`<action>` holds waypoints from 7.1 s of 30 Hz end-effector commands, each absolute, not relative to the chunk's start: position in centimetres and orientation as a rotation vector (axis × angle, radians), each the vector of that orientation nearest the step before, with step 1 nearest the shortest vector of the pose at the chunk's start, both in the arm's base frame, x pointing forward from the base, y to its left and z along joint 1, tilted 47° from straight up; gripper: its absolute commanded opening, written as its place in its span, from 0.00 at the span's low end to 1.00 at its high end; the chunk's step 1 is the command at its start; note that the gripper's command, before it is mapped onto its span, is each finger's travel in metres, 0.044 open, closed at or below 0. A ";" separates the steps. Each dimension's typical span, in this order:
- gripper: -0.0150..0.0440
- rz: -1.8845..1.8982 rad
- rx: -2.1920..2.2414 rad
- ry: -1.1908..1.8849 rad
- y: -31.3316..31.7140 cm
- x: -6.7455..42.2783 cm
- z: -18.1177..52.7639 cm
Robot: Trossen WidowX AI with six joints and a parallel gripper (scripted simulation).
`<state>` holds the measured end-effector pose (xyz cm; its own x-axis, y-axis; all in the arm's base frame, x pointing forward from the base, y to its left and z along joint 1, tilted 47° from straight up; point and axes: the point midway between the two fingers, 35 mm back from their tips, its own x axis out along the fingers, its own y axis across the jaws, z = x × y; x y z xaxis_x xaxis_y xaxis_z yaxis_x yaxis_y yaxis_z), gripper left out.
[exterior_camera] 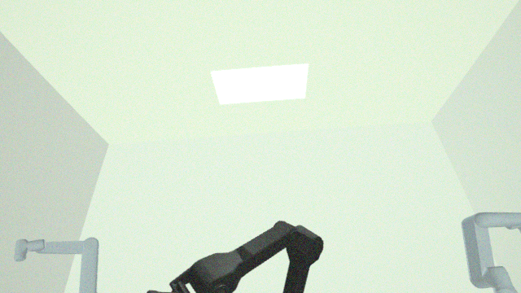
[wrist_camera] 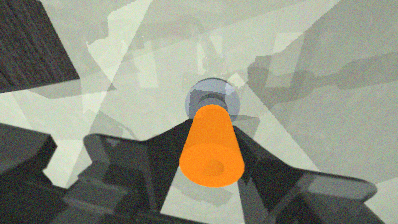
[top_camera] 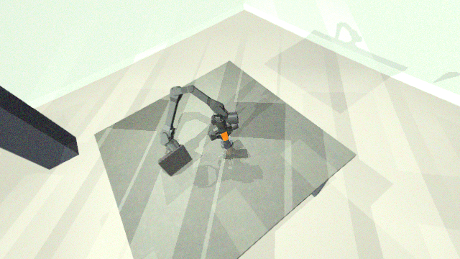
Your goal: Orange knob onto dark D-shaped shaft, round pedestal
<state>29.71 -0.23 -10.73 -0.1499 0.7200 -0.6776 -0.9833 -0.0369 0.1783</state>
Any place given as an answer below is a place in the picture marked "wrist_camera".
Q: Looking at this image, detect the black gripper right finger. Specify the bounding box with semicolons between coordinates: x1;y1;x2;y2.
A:
232;125;378;224

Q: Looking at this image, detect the orange knob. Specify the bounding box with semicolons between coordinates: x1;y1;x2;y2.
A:
179;105;244;187

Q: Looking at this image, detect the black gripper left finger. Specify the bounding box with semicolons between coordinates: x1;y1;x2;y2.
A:
82;119;193;213

